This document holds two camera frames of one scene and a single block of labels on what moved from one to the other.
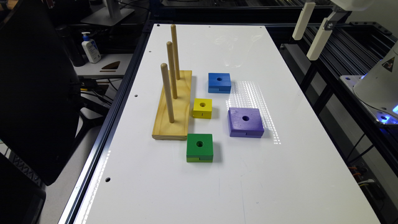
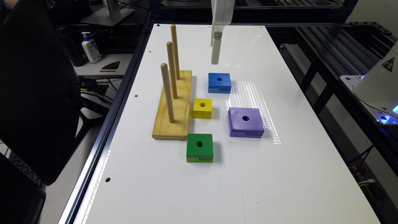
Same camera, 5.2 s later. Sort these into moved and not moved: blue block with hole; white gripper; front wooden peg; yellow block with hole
Moved: white gripper
Not moved: front wooden peg; blue block with hole; yellow block with hole
